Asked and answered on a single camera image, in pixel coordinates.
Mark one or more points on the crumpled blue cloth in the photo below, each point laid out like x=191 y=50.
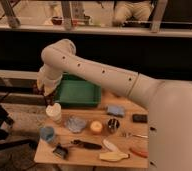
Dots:
x=75 y=124

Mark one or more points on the white plastic spoon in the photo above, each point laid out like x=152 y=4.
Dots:
x=110 y=146

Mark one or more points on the white paper cup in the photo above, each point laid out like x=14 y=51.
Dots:
x=54 y=112

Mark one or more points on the yellow banana toy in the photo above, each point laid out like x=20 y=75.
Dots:
x=113 y=156

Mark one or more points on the blue plastic cup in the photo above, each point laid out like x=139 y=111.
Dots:
x=47 y=134

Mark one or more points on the red bowl on shelf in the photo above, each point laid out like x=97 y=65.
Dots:
x=56 y=20

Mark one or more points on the dark purple grapes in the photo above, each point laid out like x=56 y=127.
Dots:
x=49 y=101

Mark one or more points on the black handled brush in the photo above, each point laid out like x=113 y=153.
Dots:
x=86 y=145

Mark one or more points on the person in background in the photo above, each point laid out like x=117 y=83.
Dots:
x=140 y=10

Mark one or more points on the metal cup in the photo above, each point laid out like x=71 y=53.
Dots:
x=113 y=125

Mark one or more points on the green plastic tray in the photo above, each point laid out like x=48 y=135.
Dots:
x=76 y=92

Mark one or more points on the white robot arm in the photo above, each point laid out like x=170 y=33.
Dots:
x=169 y=103

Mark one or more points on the black rectangular block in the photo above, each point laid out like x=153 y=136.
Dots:
x=139 y=118

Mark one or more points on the blue sponge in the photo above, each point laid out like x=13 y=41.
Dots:
x=115 y=110

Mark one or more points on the black binder clip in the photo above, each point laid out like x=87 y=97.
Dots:
x=60 y=151

